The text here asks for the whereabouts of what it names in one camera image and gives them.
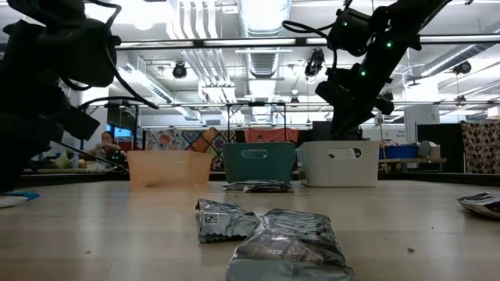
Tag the wooden background table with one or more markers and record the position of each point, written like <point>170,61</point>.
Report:
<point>414,160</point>

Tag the orange cloth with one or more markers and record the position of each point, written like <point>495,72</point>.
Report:
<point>273,135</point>

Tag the black ceiling spotlight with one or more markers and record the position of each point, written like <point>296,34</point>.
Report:
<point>314,62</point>
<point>463,67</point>
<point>179,70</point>

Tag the dark silver chocolate bar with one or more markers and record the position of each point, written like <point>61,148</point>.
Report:
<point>224,226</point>
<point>289,242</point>
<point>269,187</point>
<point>482,203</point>

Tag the blue storage bin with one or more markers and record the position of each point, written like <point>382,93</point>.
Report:
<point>398,152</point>

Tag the orange plastic basket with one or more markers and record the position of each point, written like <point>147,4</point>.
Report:
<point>168,169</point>

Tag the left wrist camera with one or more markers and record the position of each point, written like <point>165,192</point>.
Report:
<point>78,54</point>

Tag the green plastic basket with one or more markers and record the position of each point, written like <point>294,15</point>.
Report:
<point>273,168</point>

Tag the grey bag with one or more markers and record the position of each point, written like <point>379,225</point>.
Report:
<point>427,150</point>

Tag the person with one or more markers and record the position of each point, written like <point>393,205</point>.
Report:
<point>106,137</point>

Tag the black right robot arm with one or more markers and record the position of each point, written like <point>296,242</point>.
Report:
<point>414,19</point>

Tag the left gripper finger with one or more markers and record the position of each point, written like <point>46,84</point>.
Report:
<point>15,164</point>

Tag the brown dotted cloth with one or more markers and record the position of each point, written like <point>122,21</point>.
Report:
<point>482,148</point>

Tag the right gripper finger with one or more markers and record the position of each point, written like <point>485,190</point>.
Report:
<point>347,129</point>

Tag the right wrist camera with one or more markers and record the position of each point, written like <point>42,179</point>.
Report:
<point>351,31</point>

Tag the silver ventilation duct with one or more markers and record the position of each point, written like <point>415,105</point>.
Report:
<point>263,15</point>

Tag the white plastic basket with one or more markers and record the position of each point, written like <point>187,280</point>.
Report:
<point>320,168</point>

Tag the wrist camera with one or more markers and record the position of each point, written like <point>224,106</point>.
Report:
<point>351,31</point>
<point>78,54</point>

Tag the black partition panel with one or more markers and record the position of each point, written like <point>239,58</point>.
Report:
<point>449,148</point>

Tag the white pillar cabinet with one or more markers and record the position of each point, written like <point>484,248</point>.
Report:
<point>422,121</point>

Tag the colourful patchwork quilt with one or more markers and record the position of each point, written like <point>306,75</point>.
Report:
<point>195,140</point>

